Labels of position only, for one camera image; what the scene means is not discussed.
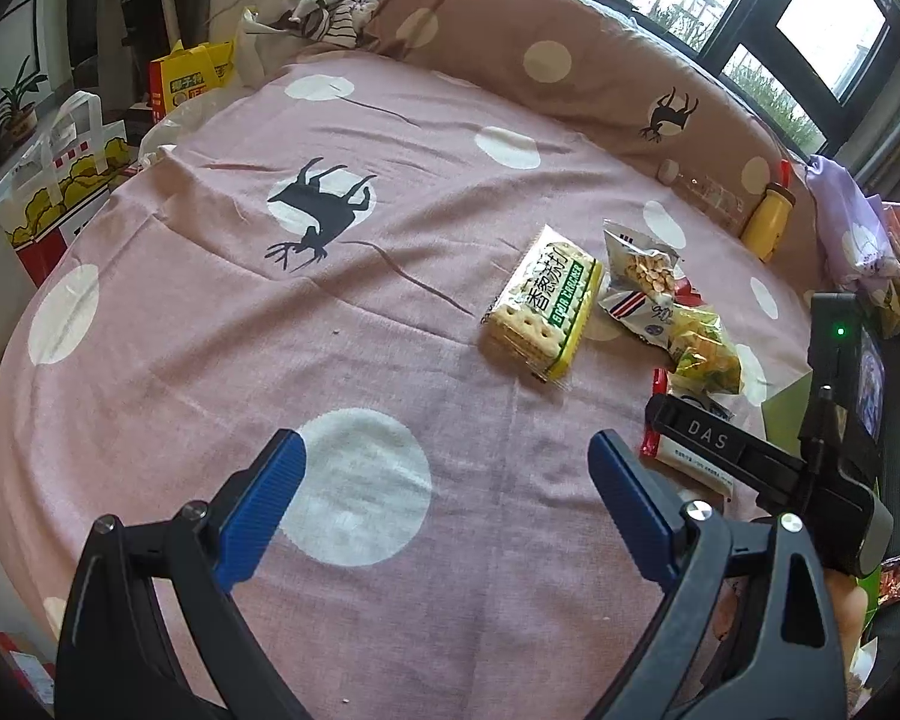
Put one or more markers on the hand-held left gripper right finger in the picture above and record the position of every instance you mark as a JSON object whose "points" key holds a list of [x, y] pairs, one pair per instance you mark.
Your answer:
{"points": [[634, 510]]}

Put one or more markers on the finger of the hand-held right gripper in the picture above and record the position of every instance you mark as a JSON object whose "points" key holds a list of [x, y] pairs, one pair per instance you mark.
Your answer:
{"points": [[701, 435]]}

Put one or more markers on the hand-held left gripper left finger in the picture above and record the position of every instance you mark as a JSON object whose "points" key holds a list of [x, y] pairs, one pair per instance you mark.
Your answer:
{"points": [[259, 510]]}

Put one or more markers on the white packet with red edge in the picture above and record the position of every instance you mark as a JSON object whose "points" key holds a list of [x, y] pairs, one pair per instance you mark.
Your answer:
{"points": [[694, 465]]}

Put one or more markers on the yellow green corn print packet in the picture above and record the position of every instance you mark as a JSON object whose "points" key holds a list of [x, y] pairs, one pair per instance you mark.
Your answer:
{"points": [[709, 352]]}

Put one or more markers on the green cardboard box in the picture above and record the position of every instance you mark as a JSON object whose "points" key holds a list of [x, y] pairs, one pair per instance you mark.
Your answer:
{"points": [[787, 409]]}

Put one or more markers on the white blue peanut snack packet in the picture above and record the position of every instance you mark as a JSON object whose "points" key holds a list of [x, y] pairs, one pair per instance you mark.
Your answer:
{"points": [[641, 277]]}

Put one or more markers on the green yellow cracker packet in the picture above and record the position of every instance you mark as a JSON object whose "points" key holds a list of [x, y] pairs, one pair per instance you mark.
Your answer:
{"points": [[544, 304]]}

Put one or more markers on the person's right hand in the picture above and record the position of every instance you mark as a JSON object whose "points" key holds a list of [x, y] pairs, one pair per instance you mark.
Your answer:
{"points": [[849, 611]]}

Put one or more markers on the clear bag with red items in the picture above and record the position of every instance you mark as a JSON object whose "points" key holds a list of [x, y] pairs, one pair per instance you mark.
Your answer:
{"points": [[896, 577]]}

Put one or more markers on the pink red snack packet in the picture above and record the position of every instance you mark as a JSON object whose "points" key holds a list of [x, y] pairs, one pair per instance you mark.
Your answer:
{"points": [[694, 289]]}

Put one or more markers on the pink dotted bed sheet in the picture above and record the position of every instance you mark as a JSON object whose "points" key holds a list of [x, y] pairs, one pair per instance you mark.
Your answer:
{"points": [[270, 330]]}

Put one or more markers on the clear plastic bottle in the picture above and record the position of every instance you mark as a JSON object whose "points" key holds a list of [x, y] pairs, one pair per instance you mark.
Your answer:
{"points": [[709, 191]]}

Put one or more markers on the purple cloth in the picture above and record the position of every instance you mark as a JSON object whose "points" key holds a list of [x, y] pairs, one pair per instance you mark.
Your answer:
{"points": [[847, 225]]}

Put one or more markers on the white red paper bag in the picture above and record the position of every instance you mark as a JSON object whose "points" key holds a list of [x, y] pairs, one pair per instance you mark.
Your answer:
{"points": [[60, 180]]}

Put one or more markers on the white plastic bag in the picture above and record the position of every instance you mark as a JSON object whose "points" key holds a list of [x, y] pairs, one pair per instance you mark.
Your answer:
{"points": [[176, 127]]}

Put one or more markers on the black framed window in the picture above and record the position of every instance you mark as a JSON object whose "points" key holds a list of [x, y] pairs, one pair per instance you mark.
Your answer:
{"points": [[765, 22]]}

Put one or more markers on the yellow and red box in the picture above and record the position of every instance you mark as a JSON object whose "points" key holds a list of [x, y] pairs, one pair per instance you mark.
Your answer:
{"points": [[191, 79]]}

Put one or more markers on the potted plant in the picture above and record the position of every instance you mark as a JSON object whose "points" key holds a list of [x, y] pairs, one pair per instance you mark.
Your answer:
{"points": [[19, 101]]}

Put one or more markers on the white striped clothes pile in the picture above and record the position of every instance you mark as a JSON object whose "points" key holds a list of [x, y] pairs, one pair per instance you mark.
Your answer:
{"points": [[307, 15]]}

